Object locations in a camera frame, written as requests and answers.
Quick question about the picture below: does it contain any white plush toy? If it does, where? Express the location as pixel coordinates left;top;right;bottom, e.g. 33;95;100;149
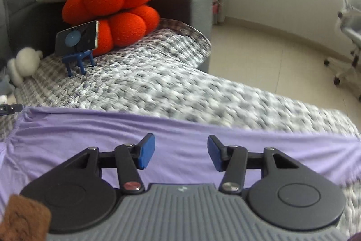
7;47;44;87

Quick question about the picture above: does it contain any lavender purple garment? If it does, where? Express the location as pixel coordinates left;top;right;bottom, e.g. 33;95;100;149
1;107;360;207

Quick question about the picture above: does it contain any smartphone on stand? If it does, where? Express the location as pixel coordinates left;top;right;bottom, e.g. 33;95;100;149
54;21;99;57

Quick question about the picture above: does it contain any white grey office chair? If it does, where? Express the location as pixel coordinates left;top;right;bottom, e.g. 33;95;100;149
323;0;361;102

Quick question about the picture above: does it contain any brown furry patch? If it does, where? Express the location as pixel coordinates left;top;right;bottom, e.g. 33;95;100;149
1;194;51;241

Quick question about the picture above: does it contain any grey white quilted blanket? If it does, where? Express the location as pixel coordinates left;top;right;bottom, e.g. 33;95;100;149
0;18;361;236

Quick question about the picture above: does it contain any orange red plush cushion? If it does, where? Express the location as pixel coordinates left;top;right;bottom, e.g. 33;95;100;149
62;0;160;56

